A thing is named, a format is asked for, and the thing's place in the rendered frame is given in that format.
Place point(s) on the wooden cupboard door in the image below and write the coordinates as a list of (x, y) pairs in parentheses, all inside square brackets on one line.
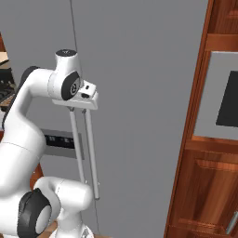
[(207, 192)]

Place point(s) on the wooden tall cabinet frame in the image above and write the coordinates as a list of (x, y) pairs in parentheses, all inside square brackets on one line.
[(192, 130)]

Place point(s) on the wooden base cabinet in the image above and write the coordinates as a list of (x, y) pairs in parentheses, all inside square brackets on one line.
[(37, 173)]

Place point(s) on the grey fridge door with dispenser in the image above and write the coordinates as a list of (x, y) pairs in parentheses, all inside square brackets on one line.
[(40, 31)]

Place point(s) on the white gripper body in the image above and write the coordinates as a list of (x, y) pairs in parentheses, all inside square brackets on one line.
[(90, 103)]

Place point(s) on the plain grey fridge door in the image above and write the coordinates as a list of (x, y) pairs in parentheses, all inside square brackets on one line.
[(139, 93)]

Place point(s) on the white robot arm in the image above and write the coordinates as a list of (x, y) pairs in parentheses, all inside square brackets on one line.
[(21, 145)]

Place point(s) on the grey built-in oven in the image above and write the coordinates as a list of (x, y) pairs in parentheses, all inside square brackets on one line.
[(214, 93)]

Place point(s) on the black hob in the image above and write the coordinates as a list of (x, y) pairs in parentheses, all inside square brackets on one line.
[(6, 81)]

